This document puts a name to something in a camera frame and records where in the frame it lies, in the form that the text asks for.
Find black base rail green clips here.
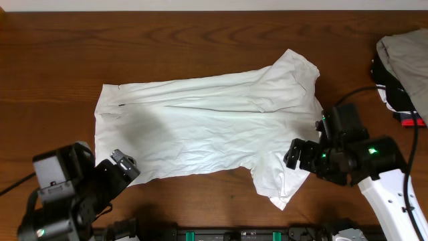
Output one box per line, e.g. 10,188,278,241
90,217,387,241

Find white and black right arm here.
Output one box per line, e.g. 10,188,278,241
284,137,427,240

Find black red folded garment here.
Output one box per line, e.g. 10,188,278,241
370,54,427,128

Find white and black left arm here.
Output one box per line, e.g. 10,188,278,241
17,143,140,240

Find white t-shirt black print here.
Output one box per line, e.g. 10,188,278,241
94,50,322,209

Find grey folded garment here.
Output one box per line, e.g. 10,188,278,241
376,29,427,122

